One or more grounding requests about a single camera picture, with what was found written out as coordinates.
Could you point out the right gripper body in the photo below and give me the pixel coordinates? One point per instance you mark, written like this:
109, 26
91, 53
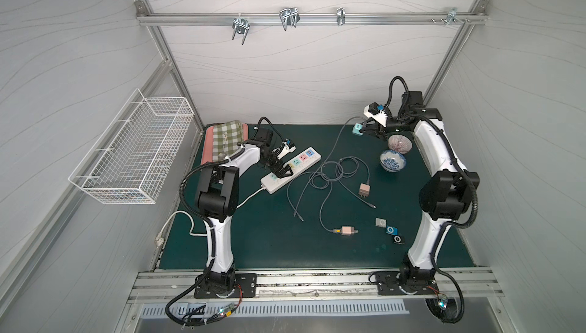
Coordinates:
375, 127

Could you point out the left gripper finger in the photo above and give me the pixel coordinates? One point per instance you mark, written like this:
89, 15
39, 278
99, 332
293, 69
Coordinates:
284, 172
276, 166

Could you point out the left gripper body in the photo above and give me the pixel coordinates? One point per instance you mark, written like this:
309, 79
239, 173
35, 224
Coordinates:
277, 163

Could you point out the teal USB charger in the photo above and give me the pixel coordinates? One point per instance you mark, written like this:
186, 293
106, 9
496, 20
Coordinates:
357, 129

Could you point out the white colourful power strip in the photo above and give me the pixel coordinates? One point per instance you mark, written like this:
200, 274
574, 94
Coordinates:
299, 164

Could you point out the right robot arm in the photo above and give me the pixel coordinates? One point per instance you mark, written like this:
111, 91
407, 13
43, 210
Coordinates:
449, 199

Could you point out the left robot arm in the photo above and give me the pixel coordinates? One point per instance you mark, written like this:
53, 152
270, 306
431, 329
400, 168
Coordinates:
211, 191

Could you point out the pink striped bowl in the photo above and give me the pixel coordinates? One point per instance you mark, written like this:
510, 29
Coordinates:
400, 144

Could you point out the blue patterned bowl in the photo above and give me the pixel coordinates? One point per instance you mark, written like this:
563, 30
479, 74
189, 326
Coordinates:
392, 161

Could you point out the green checkered cloth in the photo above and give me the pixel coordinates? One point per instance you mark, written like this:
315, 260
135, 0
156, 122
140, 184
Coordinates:
226, 139

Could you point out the pink tray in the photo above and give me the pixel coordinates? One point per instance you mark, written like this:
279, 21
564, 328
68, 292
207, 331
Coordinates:
207, 147

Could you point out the pink charger near bowls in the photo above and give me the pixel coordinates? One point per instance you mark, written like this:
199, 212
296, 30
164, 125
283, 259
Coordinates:
364, 190

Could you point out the pink charger near front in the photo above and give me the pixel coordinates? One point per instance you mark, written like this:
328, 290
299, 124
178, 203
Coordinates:
348, 230

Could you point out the silver mp3 player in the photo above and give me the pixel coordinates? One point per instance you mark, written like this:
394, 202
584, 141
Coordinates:
382, 223

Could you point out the blue mp3 player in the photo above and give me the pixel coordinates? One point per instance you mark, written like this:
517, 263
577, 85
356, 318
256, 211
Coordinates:
391, 230

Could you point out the metal crossbar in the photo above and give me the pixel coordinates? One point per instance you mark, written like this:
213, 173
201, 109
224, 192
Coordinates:
340, 17

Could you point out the white wire basket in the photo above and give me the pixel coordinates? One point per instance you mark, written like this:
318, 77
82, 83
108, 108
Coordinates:
131, 159

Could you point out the aluminium front rail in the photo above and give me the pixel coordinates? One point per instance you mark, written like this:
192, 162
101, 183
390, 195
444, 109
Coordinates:
282, 285

